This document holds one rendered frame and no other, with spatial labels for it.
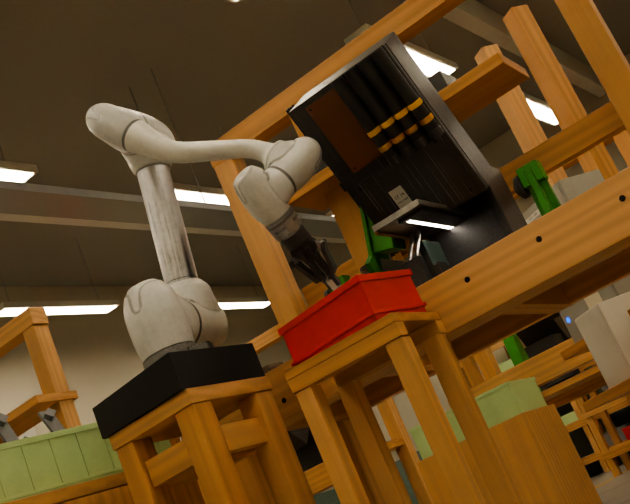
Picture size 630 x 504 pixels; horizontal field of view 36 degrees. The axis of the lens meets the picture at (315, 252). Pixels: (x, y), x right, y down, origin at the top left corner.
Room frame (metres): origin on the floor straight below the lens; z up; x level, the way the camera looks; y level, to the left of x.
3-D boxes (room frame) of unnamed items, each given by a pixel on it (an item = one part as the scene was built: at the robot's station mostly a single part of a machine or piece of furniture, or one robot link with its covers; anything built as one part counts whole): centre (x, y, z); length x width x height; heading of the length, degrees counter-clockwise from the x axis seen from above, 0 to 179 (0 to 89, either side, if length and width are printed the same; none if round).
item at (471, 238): (2.99, -0.47, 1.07); 0.30 x 0.18 x 0.34; 62
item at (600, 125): (3.25, -0.48, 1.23); 1.30 x 0.05 x 0.09; 62
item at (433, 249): (2.74, -0.32, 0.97); 0.10 x 0.02 x 0.14; 152
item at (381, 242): (2.90, -0.22, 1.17); 0.13 x 0.12 x 0.20; 62
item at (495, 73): (3.15, -0.43, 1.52); 0.90 x 0.25 x 0.04; 62
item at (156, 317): (2.59, 0.47, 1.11); 0.18 x 0.16 x 0.22; 162
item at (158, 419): (2.58, 0.47, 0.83); 0.32 x 0.32 x 0.04; 57
